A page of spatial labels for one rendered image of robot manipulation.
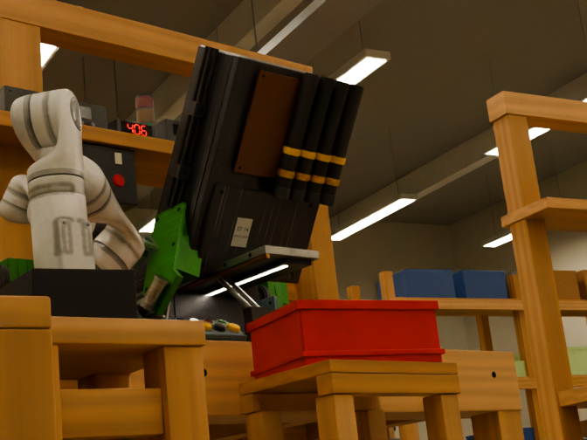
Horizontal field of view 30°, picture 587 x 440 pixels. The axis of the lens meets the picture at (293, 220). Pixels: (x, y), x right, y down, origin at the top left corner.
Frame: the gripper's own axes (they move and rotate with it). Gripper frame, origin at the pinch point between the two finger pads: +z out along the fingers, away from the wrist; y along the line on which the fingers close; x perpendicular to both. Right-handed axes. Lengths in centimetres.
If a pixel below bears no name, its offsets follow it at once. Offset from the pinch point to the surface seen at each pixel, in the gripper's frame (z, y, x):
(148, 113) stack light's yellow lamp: 12, 58, -17
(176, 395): -29, -88, -11
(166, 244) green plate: 2.9, -4.7, -4.6
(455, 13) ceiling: 443, 562, -105
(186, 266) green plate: 7.3, -10.2, -3.4
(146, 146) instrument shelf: 5.0, 35.0, -14.0
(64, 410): -45, -90, -4
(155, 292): 0.5, -16.4, 2.7
